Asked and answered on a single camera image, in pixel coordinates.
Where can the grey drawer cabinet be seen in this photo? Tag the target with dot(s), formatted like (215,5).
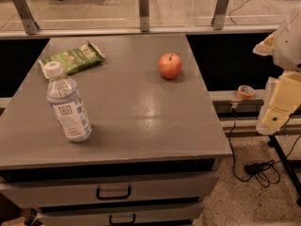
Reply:
(160,136)

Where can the upper black drawer handle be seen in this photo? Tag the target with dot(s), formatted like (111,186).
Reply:
(112,194)

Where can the left metal railing bracket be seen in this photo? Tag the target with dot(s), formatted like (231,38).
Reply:
(30,25)

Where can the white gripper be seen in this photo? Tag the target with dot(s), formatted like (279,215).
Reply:
(291,49)

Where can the green snack bag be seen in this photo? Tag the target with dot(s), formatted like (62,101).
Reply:
(77,59)

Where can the red apple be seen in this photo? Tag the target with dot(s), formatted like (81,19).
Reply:
(169,65)

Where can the black drawer handle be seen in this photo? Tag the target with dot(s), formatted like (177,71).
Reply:
(112,194)
(127,220)

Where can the black stand leg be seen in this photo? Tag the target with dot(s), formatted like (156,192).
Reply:
(286,164)

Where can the metal railing bracket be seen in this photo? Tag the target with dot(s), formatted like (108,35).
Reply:
(30,25)
(219,14)
(144,15)

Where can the orange tape roll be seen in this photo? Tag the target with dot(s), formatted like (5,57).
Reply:
(245,92)

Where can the right metal railing bracket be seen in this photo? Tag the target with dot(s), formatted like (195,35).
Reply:
(219,14)

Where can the middle metal railing bracket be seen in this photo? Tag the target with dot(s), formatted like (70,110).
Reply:
(144,15)

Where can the clear plastic water bottle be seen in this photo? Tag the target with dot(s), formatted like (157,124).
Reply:
(64,97)

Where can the lower black drawer handle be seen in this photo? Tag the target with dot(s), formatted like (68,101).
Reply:
(127,220)

